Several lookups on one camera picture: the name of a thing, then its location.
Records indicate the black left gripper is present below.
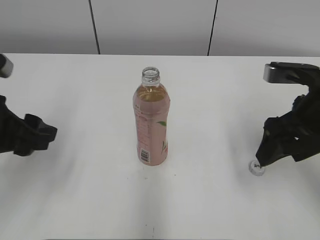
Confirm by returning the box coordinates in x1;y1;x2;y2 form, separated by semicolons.
0;95;58;157

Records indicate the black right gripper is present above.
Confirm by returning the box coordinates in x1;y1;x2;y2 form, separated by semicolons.
255;88;320;167

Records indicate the white bottle cap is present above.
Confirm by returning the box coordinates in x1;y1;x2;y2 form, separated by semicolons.
248;159;265;177

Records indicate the pink label oolong tea bottle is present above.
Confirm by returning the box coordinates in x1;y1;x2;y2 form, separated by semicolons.
132;66;171;166

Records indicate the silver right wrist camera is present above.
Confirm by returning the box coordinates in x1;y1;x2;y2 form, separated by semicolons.
263;61;320;87

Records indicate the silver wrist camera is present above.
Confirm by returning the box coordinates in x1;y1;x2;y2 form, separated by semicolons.
0;54;14;79
263;61;320;87

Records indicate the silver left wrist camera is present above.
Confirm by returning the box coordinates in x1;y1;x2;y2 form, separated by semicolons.
0;54;14;79

